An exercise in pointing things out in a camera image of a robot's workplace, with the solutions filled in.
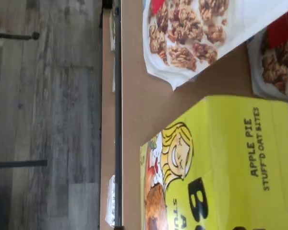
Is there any white patterned carton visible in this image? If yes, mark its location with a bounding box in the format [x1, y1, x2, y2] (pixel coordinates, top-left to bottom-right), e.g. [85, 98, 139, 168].
[105, 174, 116, 226]

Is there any cranberry pecan granola bag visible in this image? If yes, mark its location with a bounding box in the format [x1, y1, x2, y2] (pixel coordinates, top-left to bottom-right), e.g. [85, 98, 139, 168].
[246, 26, 288, 104]
[144, 0, 288, 91]

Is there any particle board shelf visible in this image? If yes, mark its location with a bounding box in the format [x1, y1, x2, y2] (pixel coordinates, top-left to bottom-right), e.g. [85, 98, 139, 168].
[121, 0, 288, 230]

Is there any black stand leg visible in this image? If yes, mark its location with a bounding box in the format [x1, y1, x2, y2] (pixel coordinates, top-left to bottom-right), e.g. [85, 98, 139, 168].
[0, 31, 41, 41]
[0, 160, 48, 169]

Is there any green Bobo's apple pie box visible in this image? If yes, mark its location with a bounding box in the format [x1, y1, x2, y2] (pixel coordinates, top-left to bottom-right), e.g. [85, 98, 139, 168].
[139, 95, 288, 230]

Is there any black metal shelf rack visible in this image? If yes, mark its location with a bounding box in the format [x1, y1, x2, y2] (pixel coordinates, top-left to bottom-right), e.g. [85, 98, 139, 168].
[99, 0, 123, 230]

